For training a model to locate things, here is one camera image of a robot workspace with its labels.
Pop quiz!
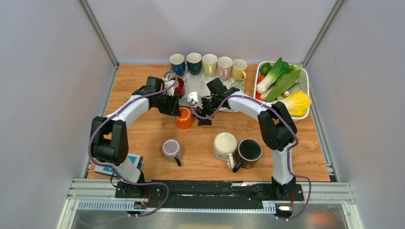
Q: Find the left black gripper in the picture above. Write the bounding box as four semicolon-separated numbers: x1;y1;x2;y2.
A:
154;92;182;117

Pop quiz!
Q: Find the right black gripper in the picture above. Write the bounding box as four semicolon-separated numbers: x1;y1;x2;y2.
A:
196;95;220;126

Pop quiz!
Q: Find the orange mug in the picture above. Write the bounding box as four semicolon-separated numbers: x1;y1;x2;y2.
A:
175;107;194;130

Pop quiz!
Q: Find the red mug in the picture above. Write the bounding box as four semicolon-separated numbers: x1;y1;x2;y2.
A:
174;77;185;98

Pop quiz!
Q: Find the cream cat pattern mug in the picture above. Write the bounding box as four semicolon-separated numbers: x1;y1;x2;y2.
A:
213;132;237;169

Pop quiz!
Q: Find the mauve mug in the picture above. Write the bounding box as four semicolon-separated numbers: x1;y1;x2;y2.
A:
162;139;183;167

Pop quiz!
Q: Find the blue mug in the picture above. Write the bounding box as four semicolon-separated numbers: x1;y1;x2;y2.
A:
170;53;186;76

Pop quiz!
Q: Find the teal mug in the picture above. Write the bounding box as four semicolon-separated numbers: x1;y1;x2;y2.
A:
186;52;202;75

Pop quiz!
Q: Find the light green faceted mug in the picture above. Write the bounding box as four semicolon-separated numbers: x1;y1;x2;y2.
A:
202;54;218;77

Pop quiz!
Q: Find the pink mug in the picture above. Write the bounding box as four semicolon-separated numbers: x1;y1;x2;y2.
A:
217;57;233;81

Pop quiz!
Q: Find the pale yellow mug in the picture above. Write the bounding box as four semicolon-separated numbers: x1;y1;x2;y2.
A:
231;59;247;80

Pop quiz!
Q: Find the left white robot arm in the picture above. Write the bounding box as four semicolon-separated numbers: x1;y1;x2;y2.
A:
88;75;180;198

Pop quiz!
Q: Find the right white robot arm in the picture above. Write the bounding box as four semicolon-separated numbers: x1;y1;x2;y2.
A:
188;78;298;199

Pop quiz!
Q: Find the black floral mug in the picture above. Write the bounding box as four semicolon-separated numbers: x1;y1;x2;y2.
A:
232;139;262;173

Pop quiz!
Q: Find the leaf pattern tray mat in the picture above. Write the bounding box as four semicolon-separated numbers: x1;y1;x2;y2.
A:
179;69;245;107

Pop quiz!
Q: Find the orange toy pumpkin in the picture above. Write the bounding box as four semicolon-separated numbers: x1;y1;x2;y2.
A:
255;92;265;102

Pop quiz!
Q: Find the blue booklet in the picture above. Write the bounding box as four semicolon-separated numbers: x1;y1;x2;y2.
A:
94;154;143;177

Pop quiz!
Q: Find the red tomato toy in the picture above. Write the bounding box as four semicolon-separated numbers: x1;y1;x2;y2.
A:
257;75;266;84

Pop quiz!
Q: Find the green bell pepper toy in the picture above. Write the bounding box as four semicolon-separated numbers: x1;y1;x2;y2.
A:
259;62;272;75

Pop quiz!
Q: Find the green bok choy toy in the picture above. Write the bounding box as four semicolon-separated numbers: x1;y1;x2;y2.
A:
256;57;303;102

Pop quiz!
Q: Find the white vegetable tub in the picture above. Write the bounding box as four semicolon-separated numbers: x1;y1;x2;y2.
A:
253;62;310;121

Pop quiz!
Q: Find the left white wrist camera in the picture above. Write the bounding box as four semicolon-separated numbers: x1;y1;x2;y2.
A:
164;79;179;96

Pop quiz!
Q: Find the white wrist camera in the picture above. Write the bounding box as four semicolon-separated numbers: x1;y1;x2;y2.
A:
164;79;179;96
187;92;201;106

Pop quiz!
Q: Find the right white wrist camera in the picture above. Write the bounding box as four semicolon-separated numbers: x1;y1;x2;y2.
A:
187;92;201;106

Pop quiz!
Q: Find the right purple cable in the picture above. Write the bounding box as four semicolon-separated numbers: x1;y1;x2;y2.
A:
189;94;312;221

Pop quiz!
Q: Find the purple cable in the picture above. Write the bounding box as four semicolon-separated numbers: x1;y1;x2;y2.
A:
87;71;180;218
189;94;312;221

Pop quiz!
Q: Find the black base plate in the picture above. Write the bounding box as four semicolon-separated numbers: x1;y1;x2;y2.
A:
115;180;304;209

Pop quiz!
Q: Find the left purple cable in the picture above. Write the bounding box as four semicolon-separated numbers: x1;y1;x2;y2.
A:
87;71;180;218

